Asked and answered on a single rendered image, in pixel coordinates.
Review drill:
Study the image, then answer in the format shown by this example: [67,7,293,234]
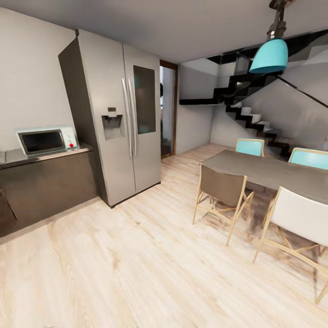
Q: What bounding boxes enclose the microwave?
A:
[16,125,77,156]

